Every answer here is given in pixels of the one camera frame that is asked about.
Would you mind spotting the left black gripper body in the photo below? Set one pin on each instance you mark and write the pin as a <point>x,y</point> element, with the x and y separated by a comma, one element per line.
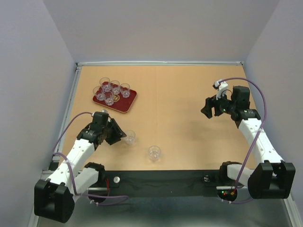
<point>103,131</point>

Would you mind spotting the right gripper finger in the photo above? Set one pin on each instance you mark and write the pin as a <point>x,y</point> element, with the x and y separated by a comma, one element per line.
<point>207,109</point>
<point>219,106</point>

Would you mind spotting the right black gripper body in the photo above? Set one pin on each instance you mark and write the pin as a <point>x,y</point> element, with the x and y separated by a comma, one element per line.
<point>230,105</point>

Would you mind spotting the clear glass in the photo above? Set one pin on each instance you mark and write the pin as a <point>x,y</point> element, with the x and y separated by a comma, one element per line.
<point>125,90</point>
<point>130,137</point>
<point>154,153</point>
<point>105,84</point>
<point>99,93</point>
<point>109,98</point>

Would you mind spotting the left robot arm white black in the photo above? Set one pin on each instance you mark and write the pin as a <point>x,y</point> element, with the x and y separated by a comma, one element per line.
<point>55,197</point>

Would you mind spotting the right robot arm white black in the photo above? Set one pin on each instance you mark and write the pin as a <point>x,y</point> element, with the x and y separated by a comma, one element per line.
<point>273,177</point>

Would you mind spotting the red rectangular tray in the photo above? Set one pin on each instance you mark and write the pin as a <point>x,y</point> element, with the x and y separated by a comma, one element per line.
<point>121,104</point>

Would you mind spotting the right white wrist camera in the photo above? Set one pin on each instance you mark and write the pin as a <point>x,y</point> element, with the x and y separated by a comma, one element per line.
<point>221,87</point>

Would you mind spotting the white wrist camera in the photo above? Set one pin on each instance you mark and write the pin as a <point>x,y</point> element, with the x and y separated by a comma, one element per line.
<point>221,87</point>
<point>102,111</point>

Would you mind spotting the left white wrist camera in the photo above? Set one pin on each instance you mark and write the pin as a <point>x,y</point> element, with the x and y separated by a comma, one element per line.
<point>102,111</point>

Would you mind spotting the aluminium back rail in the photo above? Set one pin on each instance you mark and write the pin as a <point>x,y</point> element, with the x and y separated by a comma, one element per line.
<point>157,63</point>

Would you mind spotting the aluminium rail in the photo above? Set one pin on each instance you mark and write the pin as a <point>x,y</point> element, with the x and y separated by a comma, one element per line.
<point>45,175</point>
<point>67,113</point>
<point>157,63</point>

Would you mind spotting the aluminium front rail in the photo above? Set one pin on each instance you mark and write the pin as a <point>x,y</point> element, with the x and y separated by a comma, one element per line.
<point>45,175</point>

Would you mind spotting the aluminium left rail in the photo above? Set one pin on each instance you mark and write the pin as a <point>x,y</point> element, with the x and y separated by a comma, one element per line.
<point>67,113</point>

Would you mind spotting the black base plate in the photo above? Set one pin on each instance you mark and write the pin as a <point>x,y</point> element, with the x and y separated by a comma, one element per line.
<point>168,183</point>

